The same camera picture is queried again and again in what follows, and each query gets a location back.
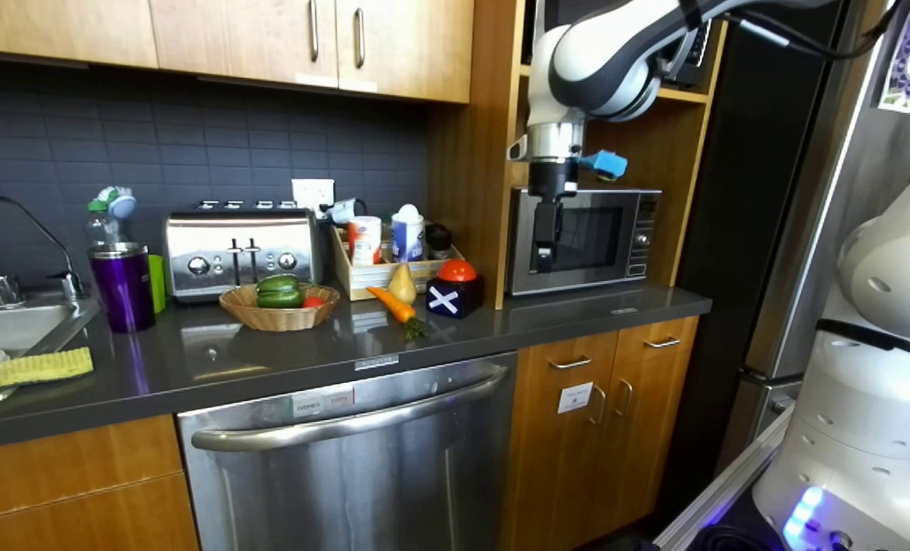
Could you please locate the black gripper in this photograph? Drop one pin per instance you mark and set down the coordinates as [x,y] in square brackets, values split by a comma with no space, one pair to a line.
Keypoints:
[549,179]

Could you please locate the orange toy carrot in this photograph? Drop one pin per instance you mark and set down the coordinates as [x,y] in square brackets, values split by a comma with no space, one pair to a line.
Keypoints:
[392,304]

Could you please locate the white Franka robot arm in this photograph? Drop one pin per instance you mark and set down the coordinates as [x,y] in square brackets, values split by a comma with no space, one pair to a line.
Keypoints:
[871,407]

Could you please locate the wooden bowl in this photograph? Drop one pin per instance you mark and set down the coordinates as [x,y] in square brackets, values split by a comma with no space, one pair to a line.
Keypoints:
[281,318]

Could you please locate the small silver countertop microwave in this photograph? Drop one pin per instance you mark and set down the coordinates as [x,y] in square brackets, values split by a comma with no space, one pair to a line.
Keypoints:
[602,240]

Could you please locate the tall wooden shelf cabinet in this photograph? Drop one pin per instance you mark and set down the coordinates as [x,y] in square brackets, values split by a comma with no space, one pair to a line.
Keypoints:
[472,173]

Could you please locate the small black jar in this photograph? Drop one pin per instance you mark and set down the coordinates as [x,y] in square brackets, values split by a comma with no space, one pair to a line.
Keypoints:
[439,237]

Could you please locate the black cube with red top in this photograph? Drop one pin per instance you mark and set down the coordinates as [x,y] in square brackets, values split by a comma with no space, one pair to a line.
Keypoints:
[456,298]

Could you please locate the white and blue container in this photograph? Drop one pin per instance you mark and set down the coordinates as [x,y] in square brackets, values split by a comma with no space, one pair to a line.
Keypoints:
[407,233]

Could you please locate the yellow toy pear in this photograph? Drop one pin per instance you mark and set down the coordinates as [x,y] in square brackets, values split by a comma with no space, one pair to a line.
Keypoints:
[403,282]

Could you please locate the white cabinet label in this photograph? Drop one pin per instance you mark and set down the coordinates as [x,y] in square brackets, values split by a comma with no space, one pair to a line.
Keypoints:
[574,400]

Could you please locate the wooden condiment crate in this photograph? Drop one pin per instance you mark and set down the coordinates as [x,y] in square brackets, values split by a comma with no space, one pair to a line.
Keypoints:
[370,275]

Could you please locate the white and red bottle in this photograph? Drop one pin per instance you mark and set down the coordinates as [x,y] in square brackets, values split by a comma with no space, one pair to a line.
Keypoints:
[366,240]

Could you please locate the wooden upper cabinet door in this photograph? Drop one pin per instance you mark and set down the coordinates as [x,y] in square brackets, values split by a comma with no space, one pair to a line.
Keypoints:
[411,46]
[234,35]
[55,24]

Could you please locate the stainless steel refrigerator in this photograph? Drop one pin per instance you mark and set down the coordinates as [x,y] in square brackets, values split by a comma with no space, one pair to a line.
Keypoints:
[778,224]

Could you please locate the wooden lower cabinet with label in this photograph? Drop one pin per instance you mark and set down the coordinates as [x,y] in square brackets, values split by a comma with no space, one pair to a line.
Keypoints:
[565,468]

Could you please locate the red toy vegetable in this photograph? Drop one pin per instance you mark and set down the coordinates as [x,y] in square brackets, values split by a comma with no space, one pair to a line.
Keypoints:
[316,300]

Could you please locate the green toy pepper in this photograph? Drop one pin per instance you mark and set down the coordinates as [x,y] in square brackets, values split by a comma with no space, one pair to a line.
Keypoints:
[281,293]

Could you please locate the stainless steel dishwasher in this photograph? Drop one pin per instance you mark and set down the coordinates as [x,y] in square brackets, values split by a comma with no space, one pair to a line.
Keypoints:
[349,468]

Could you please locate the silver toaster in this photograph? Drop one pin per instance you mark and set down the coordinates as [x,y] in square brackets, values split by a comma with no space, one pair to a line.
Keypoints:
[232,254]

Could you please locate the green cup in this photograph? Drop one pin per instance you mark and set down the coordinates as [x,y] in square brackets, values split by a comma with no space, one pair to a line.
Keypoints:
[156,282]

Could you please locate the purple tumbler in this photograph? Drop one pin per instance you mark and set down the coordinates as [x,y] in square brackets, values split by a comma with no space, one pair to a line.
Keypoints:
[125,296]

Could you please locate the bottle with green blue top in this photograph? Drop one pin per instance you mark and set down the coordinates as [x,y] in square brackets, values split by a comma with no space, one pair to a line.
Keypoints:
[115,205]

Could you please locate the chrome faucet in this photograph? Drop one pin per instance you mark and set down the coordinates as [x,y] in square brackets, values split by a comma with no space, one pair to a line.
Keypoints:
[70,290]

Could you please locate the yellow sponge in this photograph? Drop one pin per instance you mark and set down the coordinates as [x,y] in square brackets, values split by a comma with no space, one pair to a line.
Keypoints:
[34,368]

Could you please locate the plain wooden lower cabinet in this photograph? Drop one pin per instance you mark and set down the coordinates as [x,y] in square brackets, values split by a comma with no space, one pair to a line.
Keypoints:
[76,490]

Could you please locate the steel sink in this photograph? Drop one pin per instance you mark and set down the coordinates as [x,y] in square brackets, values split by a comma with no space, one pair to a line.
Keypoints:
[3,329]

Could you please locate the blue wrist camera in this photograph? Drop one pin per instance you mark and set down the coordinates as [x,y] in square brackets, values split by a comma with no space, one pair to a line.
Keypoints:
[605,164]

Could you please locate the white wall outlet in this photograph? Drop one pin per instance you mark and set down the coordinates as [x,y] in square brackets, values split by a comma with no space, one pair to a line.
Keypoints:
[315,195]

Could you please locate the robot mount platform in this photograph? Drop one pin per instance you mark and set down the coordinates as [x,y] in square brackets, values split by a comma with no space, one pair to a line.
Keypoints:
[724,493]

